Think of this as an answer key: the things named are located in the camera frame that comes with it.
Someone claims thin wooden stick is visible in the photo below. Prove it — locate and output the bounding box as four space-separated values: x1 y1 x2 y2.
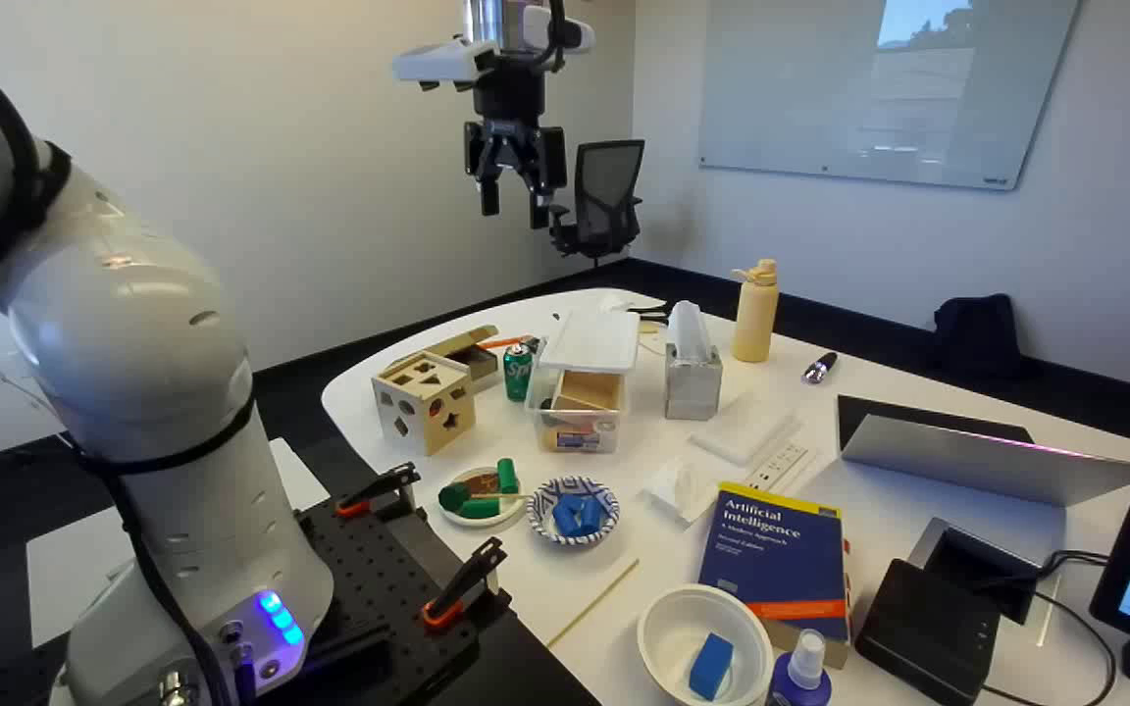
542 556 642 653

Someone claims black box device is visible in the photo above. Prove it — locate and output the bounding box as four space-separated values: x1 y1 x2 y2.
850 556 1010 706

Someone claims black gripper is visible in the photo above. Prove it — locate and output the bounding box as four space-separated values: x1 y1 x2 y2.
461 50 574 237

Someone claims blue block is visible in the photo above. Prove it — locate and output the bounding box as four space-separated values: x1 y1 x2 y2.
688 632 743 706

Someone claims grey tissue box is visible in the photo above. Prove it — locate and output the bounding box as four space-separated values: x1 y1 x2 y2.
658 297 727 422

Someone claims white crumpled tissue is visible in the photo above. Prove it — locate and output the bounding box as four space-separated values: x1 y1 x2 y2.
638 456 731 531

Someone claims black office chair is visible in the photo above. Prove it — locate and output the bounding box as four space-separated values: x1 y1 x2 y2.
546 133 649 268

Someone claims blue book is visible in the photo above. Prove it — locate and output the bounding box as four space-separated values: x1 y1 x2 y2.
696 480 857 649

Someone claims whiteboard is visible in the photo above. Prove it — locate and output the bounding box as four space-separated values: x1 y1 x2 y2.
696 0 1088 195

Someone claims silver laptop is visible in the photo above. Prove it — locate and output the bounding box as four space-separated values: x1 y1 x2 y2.
795 394 1130 540

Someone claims white flat tray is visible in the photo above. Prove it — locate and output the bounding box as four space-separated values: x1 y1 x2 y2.
688 395 807 469

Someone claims black marker pen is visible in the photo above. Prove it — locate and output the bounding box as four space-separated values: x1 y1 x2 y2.
795 344 845 390

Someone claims green can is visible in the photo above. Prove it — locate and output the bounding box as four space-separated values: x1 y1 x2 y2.
498 341 542 409

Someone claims white plate with green blocks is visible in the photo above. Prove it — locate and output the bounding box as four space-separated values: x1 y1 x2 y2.
430 456 530 535

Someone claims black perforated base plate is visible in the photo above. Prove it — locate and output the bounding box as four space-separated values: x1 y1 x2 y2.
281 490 604 706

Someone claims clear plastic container white lid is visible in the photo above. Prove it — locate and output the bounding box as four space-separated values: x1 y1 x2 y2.
530 307 642 458

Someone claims white remote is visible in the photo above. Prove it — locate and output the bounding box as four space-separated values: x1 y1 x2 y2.
747 438 812 500

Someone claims white bowl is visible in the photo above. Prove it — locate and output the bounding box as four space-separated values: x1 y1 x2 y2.
631 581 780 706

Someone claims black cable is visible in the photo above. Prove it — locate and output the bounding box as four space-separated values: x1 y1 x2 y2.
982 544 1121 706

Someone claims orange ruler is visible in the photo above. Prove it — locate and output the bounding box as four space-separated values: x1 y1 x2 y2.
478 330 546 358

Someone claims patterned bowl with blue blocks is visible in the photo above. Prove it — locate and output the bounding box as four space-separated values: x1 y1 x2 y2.
527 476 624 554

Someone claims beige bottle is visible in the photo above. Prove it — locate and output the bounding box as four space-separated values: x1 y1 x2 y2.
731 255 785 367

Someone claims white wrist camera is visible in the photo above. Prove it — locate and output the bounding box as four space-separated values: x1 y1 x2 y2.
391 34 597 93

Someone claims black clamp orange tip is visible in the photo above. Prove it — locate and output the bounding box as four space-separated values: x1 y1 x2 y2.
334 458 424 527
416 535 514 637

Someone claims wooden shape sorter box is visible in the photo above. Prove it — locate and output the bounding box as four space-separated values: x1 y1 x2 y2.
369 351 478 458

